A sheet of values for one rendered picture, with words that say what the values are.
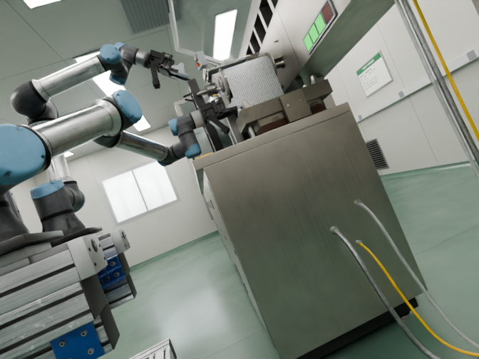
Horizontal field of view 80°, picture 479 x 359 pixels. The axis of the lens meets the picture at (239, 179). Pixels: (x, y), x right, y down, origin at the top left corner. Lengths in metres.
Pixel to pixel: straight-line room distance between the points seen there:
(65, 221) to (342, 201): 1.05
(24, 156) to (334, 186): 0.96
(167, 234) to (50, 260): 6.24
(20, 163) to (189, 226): 6.28
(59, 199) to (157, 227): 5.74
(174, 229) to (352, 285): 5.95
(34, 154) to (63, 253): 0.22
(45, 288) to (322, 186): 0.90
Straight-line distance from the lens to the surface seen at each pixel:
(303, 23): 1.34
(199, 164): 1.06
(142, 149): 1.25
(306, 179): 1.12
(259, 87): 1.44
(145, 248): 7.06
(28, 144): 0.74
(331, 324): 1.23
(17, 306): 0.79
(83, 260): 0.74
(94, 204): 7.29
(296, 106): 1.21
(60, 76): 1.42
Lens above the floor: 0.74
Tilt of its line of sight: 2 degrees up
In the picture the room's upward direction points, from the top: 22 degrees counter-clockwise
